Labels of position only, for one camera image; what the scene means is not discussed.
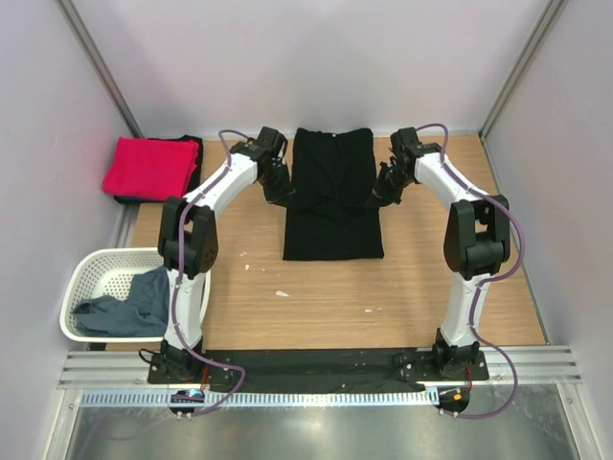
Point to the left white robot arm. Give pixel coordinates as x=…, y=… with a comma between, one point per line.
x=188, y=245

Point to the folded black t shirt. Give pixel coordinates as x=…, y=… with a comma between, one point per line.
x=196, y=163

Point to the black t shirt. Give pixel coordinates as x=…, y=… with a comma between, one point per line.
x=196, y=163
x=332, y=177

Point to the left aluminium corner post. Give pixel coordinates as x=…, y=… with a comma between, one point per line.
x=87, y=43

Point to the white laundry basket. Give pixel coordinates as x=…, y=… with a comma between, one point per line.
x=110, y=271

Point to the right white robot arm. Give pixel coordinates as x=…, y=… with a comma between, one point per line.
x=477, y=241

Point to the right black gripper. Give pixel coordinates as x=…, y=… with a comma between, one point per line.
x=381, y=196

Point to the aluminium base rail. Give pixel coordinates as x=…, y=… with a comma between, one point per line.
x=543, y=364

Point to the grey blue t shirt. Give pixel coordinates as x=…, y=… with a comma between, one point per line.
x=144, y=312

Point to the folded red t shirt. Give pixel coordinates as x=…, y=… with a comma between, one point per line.
x=151, y=167

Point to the right aluminium corner post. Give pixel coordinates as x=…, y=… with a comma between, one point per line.
x=542, y=27

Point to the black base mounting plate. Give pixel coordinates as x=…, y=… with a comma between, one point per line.
x=331, y=371

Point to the aluminium corner post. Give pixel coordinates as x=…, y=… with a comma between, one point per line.
x=87, y=43
x=542, y=27

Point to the slotted grey cable duct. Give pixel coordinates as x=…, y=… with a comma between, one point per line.
x=188, y=398

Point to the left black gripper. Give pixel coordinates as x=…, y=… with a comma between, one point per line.
x=280, y=196

